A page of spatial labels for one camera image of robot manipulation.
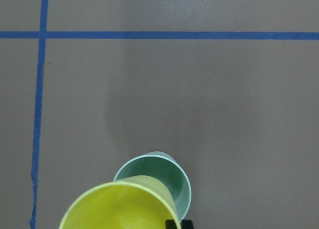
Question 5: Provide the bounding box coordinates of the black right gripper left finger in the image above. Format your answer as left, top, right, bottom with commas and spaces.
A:
165, 220, 177, 229

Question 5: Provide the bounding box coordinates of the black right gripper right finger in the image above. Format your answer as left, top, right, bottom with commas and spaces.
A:
181, 220, 194, 229

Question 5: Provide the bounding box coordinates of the light green plastic cup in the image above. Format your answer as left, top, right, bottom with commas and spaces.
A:
114, 151, 192, 221

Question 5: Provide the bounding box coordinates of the yellow plastic cup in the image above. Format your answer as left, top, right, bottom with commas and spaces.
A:
59, 175, 181, 229

